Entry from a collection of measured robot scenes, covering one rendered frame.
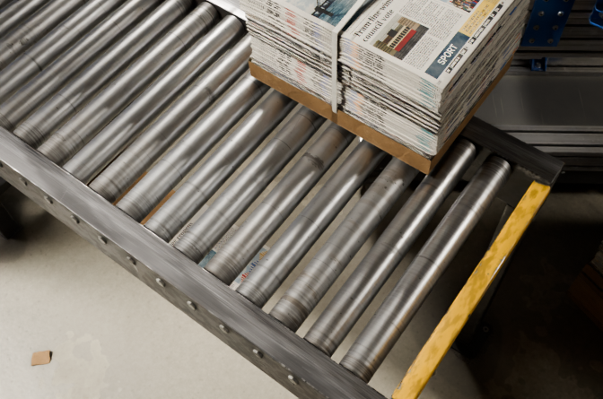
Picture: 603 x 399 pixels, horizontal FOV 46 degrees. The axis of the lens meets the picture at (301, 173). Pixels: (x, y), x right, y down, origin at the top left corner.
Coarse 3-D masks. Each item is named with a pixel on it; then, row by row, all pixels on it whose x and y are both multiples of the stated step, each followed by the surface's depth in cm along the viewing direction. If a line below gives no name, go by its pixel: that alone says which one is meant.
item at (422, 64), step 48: (432, 0) 106; (480, 0) 105; (528, 0) 113; (384, 48) 101; (432, 48) 101; (480, 48) 103; (384, 96) 107; (432, 96) 100; (480, 96) 116; (432, 144) 109
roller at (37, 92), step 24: (144, 0) 142; (120, 24) 139; (72, 48) 135; (96, 48) 136; (48, 72) 132; (72, 72) 134; (24, 96) 129; (48, 96) 132; (0, 120) 126; (24, 120) 130
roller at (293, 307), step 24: (408, 168) 118; (384, 192) 115; (360, 216) 113; (384, 216) 116; (336, 240) 111; (360, 240) 112; (312, 264) 109; (336, 264) 109; (312, 288) 107; (288, 312) 104
